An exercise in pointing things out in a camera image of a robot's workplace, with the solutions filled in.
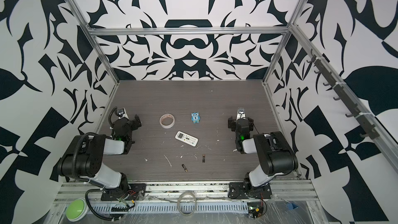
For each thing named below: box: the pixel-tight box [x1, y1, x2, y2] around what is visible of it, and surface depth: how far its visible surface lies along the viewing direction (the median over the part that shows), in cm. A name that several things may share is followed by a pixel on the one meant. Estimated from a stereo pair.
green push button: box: [65, 197, 90, 222], surface depth 71 cm
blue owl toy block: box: [190, 112, 201, 124], surface depth 101 cm
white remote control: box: [174, 130, 199, 147], surface depth 91 cm
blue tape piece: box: [287, 202, 299, 211], surface depth 70 cm
